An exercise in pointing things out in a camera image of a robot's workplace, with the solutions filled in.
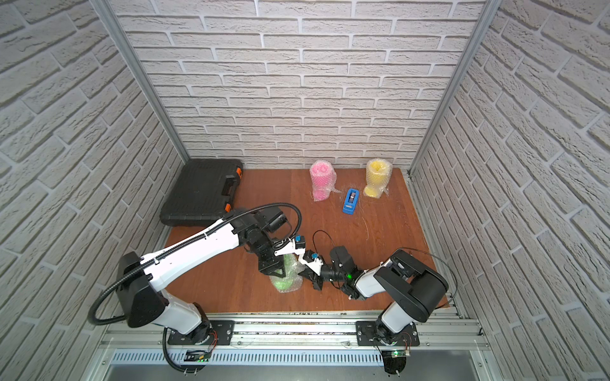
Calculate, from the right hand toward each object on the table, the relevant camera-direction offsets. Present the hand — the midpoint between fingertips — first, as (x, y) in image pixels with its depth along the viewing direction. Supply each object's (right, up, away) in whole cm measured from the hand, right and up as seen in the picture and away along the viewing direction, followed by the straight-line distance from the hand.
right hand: (300, 270), depth 83 cm
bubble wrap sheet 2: (+12, +31, +18) cm, 38 cm away
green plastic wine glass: (-5, -4, -2) cm, 7 cm away
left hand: (-4, +5, -10) cm, 12 cm away
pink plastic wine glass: (+8, +36, +14) cm, 40 cm away
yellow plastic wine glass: (+32, +37, +17) cm, 52 cm away
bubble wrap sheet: (-1, -3, -2) cm, 3 cm away
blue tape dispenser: (+21, +24, +20) cm, 38 cm away
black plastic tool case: (-44, +28, +19) cm, 56 cm away
